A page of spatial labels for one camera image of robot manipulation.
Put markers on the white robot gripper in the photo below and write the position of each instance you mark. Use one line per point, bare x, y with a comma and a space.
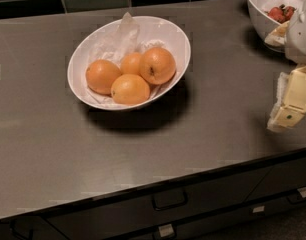
301, 37

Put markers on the red fruit in bowl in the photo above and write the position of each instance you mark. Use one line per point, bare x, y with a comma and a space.
282, 13

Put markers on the white fruit bowl right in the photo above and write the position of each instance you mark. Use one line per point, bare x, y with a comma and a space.
259, 9

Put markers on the back small orange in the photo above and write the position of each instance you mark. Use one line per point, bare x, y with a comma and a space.
130, 63

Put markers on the white oval bowl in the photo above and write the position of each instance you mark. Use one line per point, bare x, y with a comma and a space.
154, 28

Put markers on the right dark drawer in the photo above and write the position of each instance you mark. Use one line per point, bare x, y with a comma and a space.
282, 177

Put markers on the dark drawer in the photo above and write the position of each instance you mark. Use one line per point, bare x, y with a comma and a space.
282, 177
192, 209
201, 225

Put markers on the lower dark drawer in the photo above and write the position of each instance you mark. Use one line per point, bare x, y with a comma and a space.
201, 225

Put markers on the upper dark drawer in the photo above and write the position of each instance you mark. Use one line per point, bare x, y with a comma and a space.
192, 209

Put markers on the left dark cabinet door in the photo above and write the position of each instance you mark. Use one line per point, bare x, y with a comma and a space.
29, 228

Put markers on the black drawer handle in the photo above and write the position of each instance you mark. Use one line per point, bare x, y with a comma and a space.
169, 199

